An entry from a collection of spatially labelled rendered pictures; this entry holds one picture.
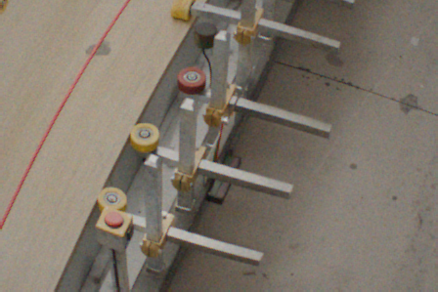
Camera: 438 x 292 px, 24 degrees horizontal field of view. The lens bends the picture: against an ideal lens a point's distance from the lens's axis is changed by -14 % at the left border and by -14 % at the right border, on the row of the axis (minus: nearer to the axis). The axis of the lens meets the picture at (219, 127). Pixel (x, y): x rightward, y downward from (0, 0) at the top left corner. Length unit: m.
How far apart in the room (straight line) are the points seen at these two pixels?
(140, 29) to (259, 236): 1.00
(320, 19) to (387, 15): 0.37
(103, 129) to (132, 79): 0.21
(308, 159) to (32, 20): 1.37
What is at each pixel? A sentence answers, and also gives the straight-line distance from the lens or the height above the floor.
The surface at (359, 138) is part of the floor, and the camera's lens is 4.40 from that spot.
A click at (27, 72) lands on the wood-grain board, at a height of 0.90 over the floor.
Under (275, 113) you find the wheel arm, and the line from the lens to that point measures 3.23.
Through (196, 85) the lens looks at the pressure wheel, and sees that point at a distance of 3.22.
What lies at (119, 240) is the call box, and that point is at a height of 1.20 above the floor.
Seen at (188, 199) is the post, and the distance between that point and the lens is 3.13.
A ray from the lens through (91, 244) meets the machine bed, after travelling 3.10.
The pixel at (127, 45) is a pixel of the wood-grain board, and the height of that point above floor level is 0.90.
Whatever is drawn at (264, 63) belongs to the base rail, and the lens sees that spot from 3.60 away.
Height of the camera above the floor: 3.17
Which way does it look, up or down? 46 degrees down
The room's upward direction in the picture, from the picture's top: 4 degrees clockwise
